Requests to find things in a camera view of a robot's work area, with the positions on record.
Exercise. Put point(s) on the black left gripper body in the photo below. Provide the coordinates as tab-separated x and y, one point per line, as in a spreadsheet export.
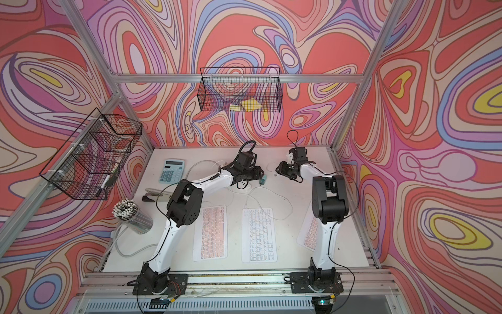
251	174

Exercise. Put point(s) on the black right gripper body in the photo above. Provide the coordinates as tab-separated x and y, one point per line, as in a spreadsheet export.
288	169

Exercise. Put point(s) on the pink keyboard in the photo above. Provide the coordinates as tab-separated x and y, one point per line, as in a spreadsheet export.
308	233
210	234

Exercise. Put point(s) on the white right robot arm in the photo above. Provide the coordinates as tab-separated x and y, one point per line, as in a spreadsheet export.
329	206

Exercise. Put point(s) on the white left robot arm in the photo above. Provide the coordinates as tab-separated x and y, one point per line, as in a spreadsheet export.
183	209

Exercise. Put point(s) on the middle white keyboard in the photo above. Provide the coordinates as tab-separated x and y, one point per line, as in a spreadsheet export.
258	236

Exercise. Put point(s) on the white power strip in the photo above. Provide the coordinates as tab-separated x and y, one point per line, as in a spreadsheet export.
243	185

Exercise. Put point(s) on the yellow sticky notes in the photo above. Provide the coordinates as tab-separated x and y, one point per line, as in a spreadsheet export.
247	105

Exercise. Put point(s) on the light blue calculator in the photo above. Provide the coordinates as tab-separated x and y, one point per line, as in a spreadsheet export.
172	171

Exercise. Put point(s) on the black stapler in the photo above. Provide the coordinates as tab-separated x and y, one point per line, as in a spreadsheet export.
154	195

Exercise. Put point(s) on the clear cup of pens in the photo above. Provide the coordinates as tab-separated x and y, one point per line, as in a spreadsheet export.
129	214

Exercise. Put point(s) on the marker in left basket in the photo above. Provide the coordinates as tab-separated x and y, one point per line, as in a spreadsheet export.
104	186

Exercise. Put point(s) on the back wall wire basket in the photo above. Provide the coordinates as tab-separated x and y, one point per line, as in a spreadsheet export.
221	86

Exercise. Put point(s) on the wall wire basket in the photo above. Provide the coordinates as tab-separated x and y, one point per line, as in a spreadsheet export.
221	86
100	145

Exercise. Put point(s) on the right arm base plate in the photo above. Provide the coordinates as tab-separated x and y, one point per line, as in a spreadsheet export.
303	283

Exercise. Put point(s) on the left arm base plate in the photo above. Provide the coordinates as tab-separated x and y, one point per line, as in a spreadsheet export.
169	285

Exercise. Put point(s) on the left wall wire basket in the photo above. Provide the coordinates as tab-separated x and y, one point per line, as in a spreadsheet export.
100	145

